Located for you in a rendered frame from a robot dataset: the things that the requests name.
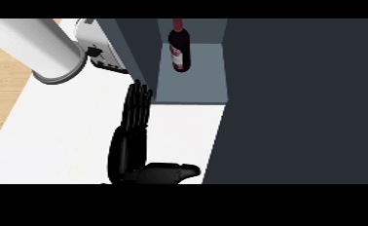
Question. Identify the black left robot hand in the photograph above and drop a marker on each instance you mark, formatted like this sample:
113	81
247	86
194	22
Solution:
128	152

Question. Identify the grey open cabinet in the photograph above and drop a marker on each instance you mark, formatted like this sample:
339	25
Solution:
191	80

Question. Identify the dark red wine bottle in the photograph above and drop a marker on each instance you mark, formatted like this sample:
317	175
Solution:
179	49

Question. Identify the dark grey cabinet door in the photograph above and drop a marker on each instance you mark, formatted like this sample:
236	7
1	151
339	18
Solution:
298	106

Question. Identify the white toaster appliance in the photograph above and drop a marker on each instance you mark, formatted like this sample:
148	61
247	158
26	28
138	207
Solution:
98	41

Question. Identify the white cylinder with grey rim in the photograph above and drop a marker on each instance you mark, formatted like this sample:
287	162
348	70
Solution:
41	49

